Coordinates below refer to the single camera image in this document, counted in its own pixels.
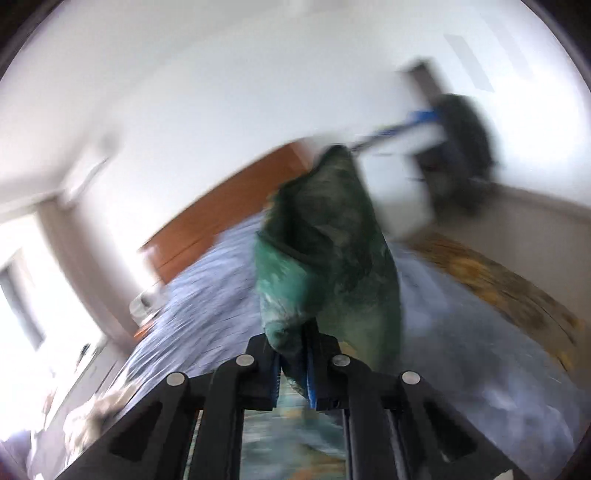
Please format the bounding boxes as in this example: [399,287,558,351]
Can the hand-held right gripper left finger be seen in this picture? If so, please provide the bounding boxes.
[59,336,280,480]

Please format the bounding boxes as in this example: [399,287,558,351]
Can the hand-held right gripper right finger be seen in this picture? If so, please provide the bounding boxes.
[302,322,533,480]

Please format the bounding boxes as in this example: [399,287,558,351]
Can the green printed garment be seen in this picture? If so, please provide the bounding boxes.
[254,144,403,408]

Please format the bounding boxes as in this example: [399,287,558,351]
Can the blue plaid bed sheet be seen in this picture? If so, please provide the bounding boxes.
[28,215,583,480]

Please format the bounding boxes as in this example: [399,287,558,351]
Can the clear glass container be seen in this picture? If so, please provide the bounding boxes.
[129,288,163,325]

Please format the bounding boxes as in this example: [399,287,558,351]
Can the wooden headboard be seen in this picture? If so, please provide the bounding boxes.
[137,138,320,283]

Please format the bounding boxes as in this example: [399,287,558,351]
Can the white nightstand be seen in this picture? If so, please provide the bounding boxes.
[355,131,445,234]

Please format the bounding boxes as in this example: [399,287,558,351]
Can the yellow patterned blanket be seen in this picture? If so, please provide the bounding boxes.
[405,228,583,376]

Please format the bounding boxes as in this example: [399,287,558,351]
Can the window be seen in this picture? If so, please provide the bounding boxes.
[0,216,108,372]

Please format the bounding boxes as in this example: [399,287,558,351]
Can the blue object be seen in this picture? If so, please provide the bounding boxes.
[350,108,440,152]

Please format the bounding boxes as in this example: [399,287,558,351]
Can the black bag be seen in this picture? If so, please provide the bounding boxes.
[416,92,498,214]

